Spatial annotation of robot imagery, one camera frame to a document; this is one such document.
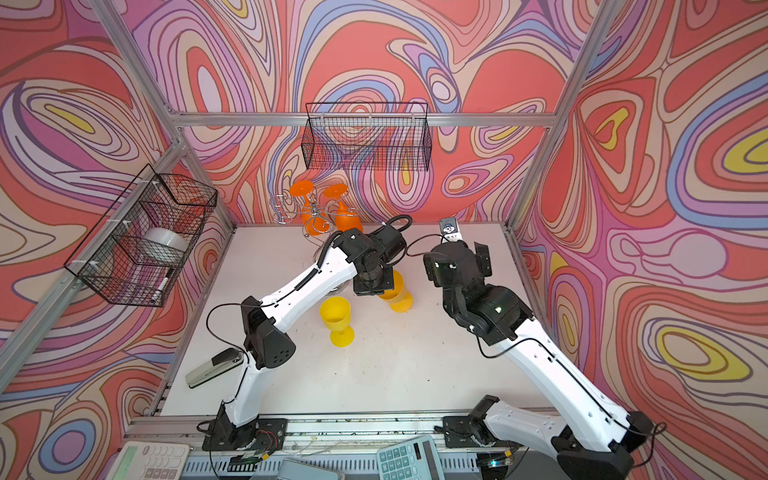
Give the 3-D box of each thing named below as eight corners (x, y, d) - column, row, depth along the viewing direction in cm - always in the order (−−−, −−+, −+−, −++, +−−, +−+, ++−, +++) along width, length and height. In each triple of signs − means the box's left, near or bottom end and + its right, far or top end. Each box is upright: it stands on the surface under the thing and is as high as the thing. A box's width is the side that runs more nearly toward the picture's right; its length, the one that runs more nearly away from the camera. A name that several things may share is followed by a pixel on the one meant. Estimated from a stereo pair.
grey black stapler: (193, 389, 83) (182, 383, 78) (191, 377, 85) (180, 370, 81) (246, 364, 87) (238, 357, 83) (243, 352, 90) (235, 345, 85)
